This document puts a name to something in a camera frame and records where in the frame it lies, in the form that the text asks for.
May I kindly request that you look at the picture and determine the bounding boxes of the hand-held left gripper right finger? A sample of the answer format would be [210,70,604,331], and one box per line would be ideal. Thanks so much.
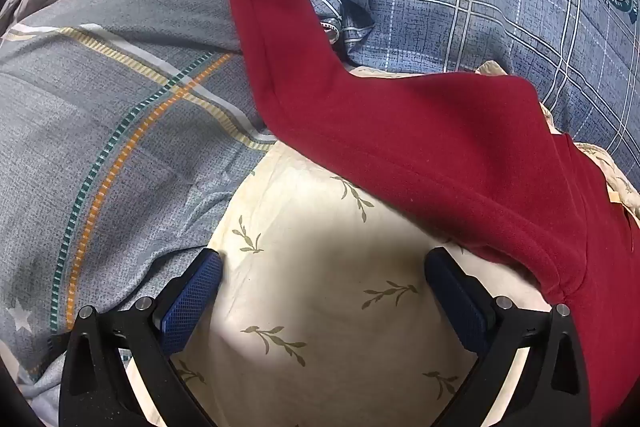
[423,247,594,427]

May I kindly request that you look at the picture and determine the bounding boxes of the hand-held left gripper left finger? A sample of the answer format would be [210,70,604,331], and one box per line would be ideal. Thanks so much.
[59,249,224,427]

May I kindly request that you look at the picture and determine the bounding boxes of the grey plaid quilt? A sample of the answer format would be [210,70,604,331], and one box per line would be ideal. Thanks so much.
[0,0,281,413]

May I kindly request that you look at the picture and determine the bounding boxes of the dark red fleece garment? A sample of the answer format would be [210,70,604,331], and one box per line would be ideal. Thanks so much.
[226,0,640,427]

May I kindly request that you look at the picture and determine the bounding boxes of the cream leaf-print pillow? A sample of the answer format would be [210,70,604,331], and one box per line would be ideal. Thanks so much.
[117,62,640,427]

